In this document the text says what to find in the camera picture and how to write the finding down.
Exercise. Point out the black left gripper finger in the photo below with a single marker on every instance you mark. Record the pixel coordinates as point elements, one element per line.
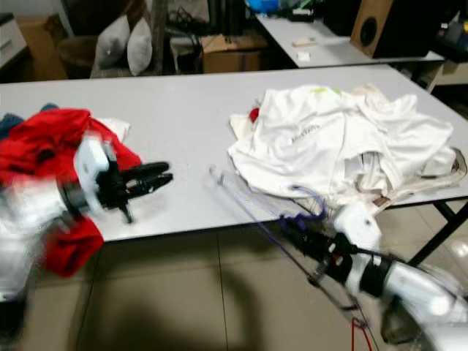
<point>153,184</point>
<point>150,171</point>

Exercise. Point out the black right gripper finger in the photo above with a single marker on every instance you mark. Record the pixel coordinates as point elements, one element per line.
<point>314,254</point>
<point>303,232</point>

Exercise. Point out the purple clothes hanger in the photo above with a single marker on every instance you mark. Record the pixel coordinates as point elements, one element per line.
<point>325,208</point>

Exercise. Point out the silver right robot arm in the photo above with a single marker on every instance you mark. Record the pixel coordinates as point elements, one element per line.
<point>409,285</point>

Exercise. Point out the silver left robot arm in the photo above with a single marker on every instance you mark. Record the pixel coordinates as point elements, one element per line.
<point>36,208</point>

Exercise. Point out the small white cloth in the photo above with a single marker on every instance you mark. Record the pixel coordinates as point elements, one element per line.
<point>117,126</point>

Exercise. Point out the red garment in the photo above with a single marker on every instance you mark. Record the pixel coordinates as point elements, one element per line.
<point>44,142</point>

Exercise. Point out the black table leg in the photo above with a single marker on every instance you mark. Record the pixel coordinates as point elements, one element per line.
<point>435,230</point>

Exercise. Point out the small red cloth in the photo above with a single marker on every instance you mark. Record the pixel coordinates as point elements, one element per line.
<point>254,115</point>

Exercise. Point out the grey pillow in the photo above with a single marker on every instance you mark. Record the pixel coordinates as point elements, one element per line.
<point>140,46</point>
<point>113,44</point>

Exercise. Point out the blue denim jeans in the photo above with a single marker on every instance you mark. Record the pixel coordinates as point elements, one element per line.
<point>7,124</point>

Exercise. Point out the brown wicker basket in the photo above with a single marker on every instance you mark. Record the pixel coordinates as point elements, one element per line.
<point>77,57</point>

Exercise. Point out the open flat cardboard box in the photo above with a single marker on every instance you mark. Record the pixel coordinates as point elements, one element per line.
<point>234,58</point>

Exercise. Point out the cream garment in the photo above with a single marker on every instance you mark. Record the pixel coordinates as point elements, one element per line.
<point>373,91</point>

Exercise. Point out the white paper card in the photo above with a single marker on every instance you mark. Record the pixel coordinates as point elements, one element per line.
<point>303,55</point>

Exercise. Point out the white drawer cabinet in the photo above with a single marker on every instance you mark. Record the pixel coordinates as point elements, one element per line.
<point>11,44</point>

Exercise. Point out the cream remote control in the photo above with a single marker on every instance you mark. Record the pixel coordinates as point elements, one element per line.
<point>301,41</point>

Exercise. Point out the blue container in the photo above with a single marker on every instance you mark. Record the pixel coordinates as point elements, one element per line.
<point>261,6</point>

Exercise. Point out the wooden loudspeaker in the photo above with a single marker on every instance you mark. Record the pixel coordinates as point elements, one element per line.
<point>371,29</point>

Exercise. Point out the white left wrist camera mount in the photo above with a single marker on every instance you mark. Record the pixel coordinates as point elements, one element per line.
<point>91,164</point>

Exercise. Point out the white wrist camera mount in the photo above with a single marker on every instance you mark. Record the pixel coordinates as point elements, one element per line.
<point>91,164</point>
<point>358,223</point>

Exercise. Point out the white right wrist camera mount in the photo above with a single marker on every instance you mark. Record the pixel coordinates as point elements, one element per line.
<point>358,223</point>

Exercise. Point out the wooden post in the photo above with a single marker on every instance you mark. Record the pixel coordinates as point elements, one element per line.
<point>159,36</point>

